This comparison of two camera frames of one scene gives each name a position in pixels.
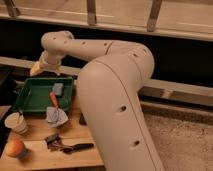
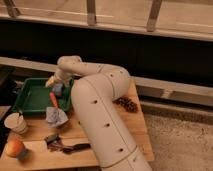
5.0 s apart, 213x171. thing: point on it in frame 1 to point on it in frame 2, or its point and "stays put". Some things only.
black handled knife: x=78 y=148 stays put
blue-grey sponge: x=58 y=88 stays put
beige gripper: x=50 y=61 to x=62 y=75
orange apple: x=14 y=147 stays put
